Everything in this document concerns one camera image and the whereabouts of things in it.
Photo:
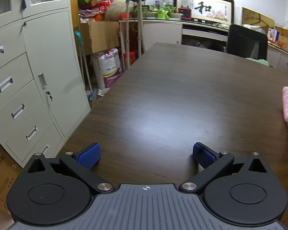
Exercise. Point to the black office chair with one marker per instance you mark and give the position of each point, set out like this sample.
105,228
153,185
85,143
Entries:
247,43

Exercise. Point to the pile of bags and packets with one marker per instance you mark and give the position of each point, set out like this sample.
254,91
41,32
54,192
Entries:
93,7

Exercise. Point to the green cloth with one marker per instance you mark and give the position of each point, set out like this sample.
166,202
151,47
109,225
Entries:
259,62

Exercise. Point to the green wrapped pot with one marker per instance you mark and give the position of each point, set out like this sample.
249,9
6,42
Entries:
163,14

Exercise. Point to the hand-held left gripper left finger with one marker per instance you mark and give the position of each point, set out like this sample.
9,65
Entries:
90,154

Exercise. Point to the framed calligraphy picture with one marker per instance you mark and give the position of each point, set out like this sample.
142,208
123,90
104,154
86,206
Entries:
206,8

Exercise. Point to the cardboard box with red print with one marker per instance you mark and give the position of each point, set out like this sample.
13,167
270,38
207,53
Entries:
284,42

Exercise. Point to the large open cardboard box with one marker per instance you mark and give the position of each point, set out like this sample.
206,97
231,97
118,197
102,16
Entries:
98,37

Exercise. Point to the red blender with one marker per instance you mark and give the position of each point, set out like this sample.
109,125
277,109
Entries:
184,13

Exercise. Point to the beige burlap sack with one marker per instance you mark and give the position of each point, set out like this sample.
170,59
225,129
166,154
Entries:
116,8

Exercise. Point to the planter with small plants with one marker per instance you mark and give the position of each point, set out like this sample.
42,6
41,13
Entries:
151,12

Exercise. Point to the cardboard boxes on counter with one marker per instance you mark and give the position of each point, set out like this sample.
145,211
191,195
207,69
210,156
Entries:
256,18

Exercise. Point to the small colourful box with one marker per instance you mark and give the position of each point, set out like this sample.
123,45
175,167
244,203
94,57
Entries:
273,34

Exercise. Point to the grey metal filing cabinet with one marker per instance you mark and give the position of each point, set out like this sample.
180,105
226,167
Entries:
50,52

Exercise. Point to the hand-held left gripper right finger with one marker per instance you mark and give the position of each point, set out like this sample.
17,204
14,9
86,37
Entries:
202,155

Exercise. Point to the white printed rice sack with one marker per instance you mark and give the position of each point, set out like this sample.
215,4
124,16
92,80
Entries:
108,71

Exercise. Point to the printed cardboard carton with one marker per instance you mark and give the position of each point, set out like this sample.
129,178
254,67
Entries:
2,177

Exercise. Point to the metal stand with black arms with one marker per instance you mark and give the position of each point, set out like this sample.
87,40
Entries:
127,28

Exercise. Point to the white sideboard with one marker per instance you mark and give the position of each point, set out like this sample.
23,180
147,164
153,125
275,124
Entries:
158,31

